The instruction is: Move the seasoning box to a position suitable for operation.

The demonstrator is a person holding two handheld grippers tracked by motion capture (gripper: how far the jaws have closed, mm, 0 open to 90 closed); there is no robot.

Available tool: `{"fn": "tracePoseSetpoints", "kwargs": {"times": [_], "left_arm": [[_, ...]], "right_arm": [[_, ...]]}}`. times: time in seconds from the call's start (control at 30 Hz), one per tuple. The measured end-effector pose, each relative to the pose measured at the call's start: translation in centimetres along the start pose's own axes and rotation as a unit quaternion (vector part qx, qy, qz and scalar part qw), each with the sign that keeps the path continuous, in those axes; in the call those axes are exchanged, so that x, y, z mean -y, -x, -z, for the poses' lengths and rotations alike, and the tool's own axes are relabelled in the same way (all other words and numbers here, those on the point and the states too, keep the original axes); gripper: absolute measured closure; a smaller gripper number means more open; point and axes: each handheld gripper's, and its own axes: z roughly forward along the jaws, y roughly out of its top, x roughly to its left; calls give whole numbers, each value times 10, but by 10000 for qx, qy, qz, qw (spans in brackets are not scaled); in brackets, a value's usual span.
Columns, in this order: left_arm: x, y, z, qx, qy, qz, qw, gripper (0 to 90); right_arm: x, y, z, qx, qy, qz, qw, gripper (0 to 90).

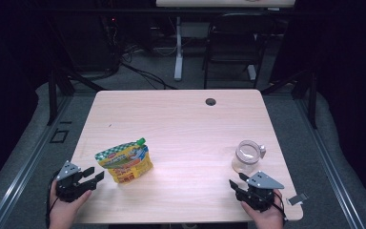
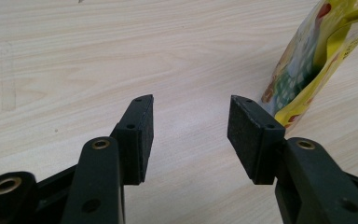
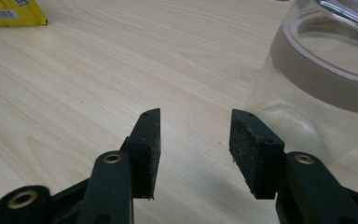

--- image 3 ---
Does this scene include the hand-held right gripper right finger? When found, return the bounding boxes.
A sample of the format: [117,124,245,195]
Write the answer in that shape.
[228,108,358,224]

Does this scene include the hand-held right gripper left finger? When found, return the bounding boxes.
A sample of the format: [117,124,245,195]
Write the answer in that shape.
[77,107,162,224]

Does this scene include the clear jar with hinged lid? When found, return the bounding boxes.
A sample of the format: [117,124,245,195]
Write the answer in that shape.
[245,0,358,166]

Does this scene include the yellow snack packet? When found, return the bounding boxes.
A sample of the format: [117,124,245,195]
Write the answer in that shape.
[0,0,48,27]

